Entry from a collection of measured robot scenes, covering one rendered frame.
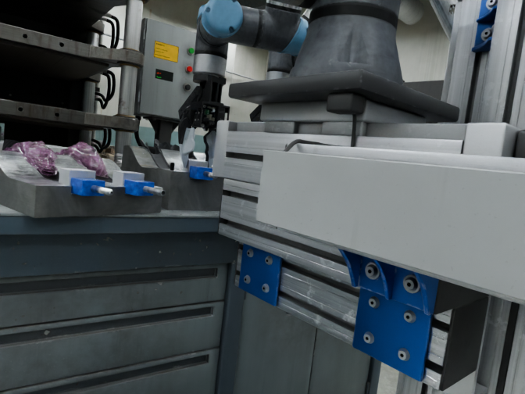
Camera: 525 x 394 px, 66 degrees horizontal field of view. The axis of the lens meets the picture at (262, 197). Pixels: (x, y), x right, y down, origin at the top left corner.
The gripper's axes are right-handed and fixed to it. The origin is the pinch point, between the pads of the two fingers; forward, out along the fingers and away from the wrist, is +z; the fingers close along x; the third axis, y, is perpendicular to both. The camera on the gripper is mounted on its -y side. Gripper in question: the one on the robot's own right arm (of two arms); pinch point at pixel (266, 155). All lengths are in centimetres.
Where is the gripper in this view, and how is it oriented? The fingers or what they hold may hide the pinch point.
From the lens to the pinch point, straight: 123.8
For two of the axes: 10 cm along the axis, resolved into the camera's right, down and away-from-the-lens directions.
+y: 5.8, 1.4, -8.1
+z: -1.1, 9.9, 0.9
